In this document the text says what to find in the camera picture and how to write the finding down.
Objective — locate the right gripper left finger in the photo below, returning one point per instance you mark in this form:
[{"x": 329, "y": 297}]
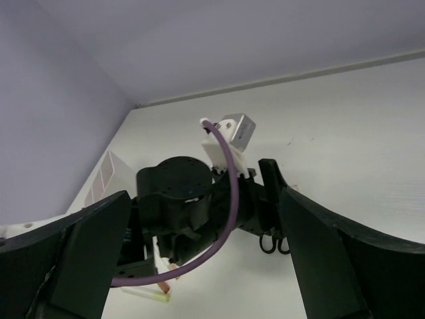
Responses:
[{"x": 64, "y": 269}]

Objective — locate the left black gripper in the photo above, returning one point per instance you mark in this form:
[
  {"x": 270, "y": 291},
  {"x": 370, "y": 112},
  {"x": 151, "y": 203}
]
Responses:
[{"x": 259, "y": 205}]

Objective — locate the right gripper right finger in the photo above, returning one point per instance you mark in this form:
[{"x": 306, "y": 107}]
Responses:
[{"x": 347, "y": 270}]

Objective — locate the black handled scissors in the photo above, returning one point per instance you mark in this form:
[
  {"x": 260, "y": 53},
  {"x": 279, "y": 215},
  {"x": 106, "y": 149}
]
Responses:
[{"x": 269, "y": 244}]

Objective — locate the white pencil yellow tip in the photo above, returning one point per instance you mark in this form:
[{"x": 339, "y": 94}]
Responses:
[{"x": 147, "y": 293}]

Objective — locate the white compartment organizer box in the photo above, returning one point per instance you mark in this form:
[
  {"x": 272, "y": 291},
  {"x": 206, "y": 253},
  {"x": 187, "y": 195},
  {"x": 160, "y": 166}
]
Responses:
[{"x": 114, "y": 175}]

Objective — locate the white pencil brown eraser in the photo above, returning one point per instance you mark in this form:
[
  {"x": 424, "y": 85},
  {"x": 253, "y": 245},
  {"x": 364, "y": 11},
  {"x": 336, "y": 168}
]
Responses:
[{"x": 164, "y": 286}]

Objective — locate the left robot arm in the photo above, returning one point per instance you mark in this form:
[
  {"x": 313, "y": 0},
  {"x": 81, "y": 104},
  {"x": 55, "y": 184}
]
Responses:
[{"x": 181, "y": 216}]

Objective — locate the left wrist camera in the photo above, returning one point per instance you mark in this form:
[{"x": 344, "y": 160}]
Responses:
[{"x": 237, "y": 130}]

